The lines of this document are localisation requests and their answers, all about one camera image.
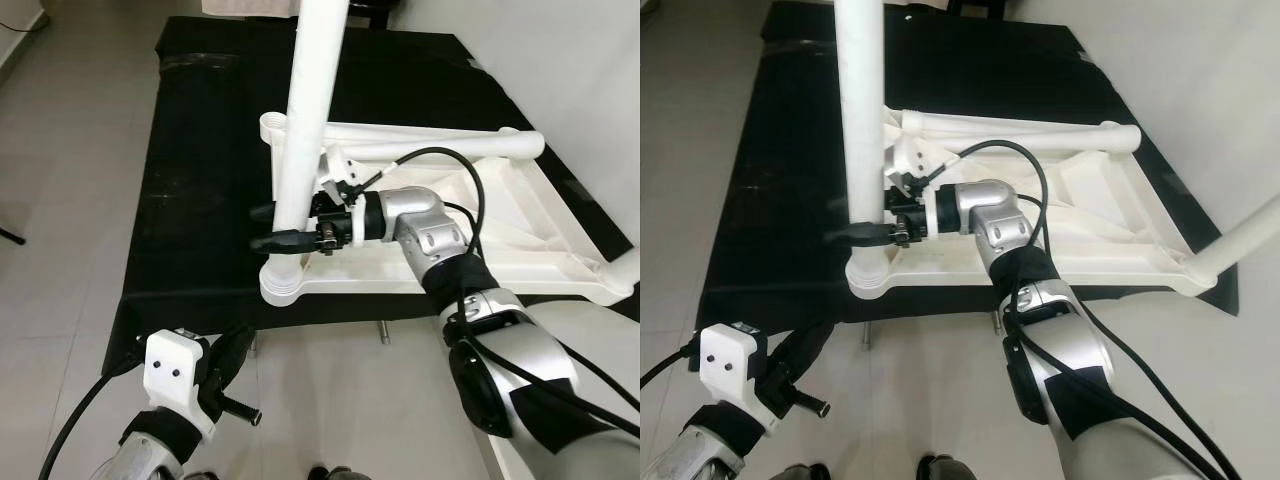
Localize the white plastic table top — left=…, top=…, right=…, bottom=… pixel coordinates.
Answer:
left=258, top=112, right=641, bottom=307
left=845, top=105, right=1224, bottom=299

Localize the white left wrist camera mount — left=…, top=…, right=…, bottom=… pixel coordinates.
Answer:
left=145, top=330, right=217, bottom=438
left=700, top=322, right=773, bottom=423

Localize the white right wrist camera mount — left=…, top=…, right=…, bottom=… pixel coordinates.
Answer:
left=885, top=140, right=948, bottom=238
left=320, top=150, right=368, bottom=247

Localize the black tablecloth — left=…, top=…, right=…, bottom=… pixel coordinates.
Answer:
left=697, top=0, right=1242, bottom=328
left=105, top=15, right=641, bottom=348

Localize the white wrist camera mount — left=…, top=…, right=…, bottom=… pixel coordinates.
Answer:
left=700, top=322, right=773, bottom=423
left=320, top=150, right=368, bottom=247
left=145, top=330, right=217, bottom=438
left=885, top=140, right=948, bottom=238

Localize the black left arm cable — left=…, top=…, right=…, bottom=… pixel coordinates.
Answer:
left=640, top=340, right=708, bottom=393
left=40, top=345, right=153, bottom=480

